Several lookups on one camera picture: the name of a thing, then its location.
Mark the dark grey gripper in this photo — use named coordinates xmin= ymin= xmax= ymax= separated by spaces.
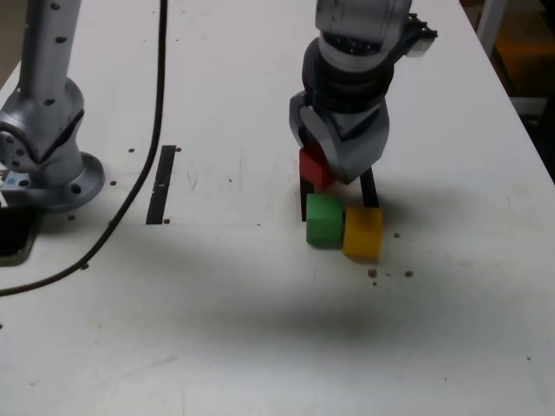
xmin=289 ymin=92 xmax=393 ymax=185

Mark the red cube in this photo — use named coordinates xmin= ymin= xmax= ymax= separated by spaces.
xmin=298 ymin=146 xmax=335 ymax=192

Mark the green cube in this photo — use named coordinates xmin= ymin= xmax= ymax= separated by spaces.
xmin=305 ymin=193 xmax=344 ymax=250

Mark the yellow cube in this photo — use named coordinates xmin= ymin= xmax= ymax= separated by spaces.
xmin=342 ymin=206 xmax=385 ymax=263

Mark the black tape square outline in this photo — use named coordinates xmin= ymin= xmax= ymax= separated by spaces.
xmin=298 ymin=166 xmax=382 ymax=223

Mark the black tape strip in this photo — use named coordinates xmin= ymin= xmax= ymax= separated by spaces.
xmin=146 ymin=145 xmax=178 ymax=226

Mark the yellow-brown box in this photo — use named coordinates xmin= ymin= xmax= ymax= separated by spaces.
xmin=493 ymin=8 xmax=555 ymax=97

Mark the white label with blue dot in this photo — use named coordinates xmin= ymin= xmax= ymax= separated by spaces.
xmin=0 ymin=171 xmax=29 ymax=192

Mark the white camera on black bracket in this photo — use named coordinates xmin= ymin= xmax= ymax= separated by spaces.
xmin=402 ymin=14 xmax=440 ymax=60

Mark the black cable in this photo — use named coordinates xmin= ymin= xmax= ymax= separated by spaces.
xmin=0 ymin=0 xmax=170 ymax=298

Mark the white metal frame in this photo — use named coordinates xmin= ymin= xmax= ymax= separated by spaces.
xmin=475 ymin=0 xmax=552 ymax=116

